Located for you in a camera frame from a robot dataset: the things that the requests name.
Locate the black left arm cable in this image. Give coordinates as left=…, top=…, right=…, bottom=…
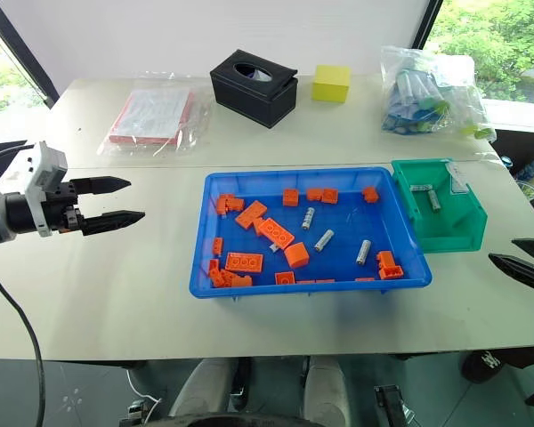
left=0, top=260, right=46, bottom=427

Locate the green plastic bin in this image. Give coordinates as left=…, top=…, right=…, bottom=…
left=391, top=157, right=490, bottom=254

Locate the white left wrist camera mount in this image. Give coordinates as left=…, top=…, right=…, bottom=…
left=23, top=141, right=69, bottom=238

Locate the yellow cube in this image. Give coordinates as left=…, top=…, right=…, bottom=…
left=311, top=64, right=352, bottom=105

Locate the white label card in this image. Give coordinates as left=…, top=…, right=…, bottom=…
left=444, top=161, right=469, bottom=195

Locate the silver right robot leg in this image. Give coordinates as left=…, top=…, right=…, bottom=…
left=303, top=355, right=352, bottom=427

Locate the clear bag with blue parts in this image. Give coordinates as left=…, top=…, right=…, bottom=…
left=379, top=44, right=496, bottom=141

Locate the orange L-shaped plastic brick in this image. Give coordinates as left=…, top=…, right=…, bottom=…
left=376, top=250, right=405, bottom=282

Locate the black cap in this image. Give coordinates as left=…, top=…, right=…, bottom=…
left=459, top=348, right=509, bottom=386

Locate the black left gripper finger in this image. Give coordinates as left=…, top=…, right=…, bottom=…
left=79, top=210, right=146, bottom=238
left=72, top=175, right=133, bottom=196

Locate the curved orange block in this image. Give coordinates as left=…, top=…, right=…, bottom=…
left=284, top=241, right=312, bottom=270

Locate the flat orange studded plate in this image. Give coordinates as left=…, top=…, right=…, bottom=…
left=224, top=251, right=265, bottom=274

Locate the clear bag with papers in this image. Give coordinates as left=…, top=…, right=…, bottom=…
left=96, top=69, right=214, bottom=157

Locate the silver left robot leg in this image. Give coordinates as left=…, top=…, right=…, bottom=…
left=167, top=357, right=242, bottom=420

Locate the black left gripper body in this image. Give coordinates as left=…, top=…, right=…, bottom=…
left=43, top=179, right=85, bottom=235

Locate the black metal bracket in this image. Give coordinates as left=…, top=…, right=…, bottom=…
left=372, top=383, right=416, bottom=427

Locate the thin white cable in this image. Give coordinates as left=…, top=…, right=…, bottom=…
left=125, top=367, right=162, bottom=407

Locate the black tissue box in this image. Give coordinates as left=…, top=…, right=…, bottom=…
left=209, top=48, right=300, bottom=131

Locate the silver robot leg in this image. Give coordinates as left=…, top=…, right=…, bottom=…
left=303, top=355, right=352, bottom=427
left=167, top=357, right=242, bottom=420

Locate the blue plastic tray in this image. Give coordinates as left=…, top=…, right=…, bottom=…
left=189, top=166, right=433, bottom=304

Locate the black window frame post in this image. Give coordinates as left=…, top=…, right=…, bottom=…
left=0, top=0, right=60, bottom=109
left=410, top=0, right=445, bottom=51

